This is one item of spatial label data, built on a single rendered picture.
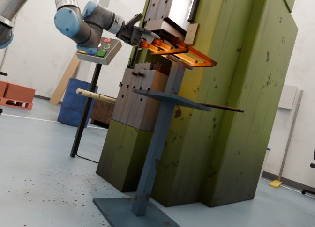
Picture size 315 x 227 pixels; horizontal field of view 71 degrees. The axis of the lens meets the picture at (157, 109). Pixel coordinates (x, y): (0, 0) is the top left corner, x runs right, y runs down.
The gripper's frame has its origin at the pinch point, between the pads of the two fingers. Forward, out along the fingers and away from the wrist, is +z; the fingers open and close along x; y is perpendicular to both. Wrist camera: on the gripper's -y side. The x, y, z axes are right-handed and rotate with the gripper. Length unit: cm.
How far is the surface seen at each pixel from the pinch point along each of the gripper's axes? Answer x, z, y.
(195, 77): -14, 51, 5
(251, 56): -6, 97, -29
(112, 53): -93, 16, -6
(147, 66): -50, 31, 3
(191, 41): -26, 47, -22
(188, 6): -45, 50, -57
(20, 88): -417, -21, 60
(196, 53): 13.2, 20.7, 0.6
